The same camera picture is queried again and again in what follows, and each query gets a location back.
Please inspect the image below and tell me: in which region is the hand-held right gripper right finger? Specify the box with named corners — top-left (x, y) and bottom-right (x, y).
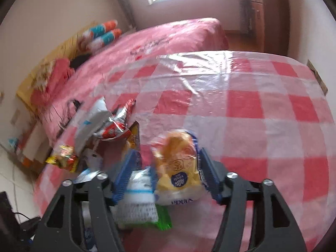
top-left (200, 148), bottom-right (307, 252)

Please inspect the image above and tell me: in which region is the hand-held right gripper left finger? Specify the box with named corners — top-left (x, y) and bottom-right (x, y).
top-left (34, 150), bottom-right (142, 252)

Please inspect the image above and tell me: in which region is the yellow bread packet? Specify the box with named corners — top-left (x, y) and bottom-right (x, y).
top-left (151, 129), bottom-right (208, 206)

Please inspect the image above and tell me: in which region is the green white packet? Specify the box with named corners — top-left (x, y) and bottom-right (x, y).
top-left (113, 167), bottom-right (173, 231)

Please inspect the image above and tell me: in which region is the orange brown snack wrapper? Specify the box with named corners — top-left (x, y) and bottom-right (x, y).
top-left (123, 121), bottom-right (141, 154)

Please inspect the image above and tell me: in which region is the red silver snack wrapper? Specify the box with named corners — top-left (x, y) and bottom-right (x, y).
top-left (93, 98), bottom-right (137, 141)

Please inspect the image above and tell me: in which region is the silver foil wrapper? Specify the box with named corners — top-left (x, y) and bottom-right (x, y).
top-left (73, 169), bottom-right (100, 184)

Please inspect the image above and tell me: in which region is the white paper packet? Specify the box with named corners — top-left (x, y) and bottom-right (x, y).
top-left (75, 97), bottom-right (112, 155)

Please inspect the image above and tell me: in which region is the yellow red snack wrapper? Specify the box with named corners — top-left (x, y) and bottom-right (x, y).
top-left (45, 144), bottom-right (79, 174)

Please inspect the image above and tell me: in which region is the blue white packet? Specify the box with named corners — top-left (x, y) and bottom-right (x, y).
top-left (8, 137), bottom-right (19, 153)

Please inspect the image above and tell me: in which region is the red checked plastic tablecloth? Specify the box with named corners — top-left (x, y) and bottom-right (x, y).
top-left (33, 50), bottom-right (336, 252)

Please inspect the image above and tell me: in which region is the pink folded blanket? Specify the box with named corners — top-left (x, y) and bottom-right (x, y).
top-left (30, 58), bottom-right (75, 108)

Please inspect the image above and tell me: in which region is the black cloth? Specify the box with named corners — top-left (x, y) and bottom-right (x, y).
top-left (70, 54), bottom-right (92, 69)

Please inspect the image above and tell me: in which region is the floral pillow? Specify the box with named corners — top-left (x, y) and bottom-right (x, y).
top-left (31, 59), bottom-right (57, 92)

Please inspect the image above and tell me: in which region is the striped bolster pillow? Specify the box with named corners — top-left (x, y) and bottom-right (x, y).
top-left (81, 19), bottom-right (118, 44)
top-left (88, 29), bottom-right (122, 51)

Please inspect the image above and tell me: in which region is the bed with pink sheet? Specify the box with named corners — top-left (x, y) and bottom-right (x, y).
top-left (39, 18), bottom-right (229, 147)

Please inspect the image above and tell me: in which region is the yellow headboard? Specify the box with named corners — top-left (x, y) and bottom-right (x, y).
top-left (16, 21), bottom-right (96, 116)

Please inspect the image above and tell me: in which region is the wooden wardrobe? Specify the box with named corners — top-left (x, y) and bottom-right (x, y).
top-left (240, 0), bottom-right (289, 53)

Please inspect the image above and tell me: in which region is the black cable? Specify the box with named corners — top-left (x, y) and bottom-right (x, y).
top-left (56, 98), bottom-right (84, 134)

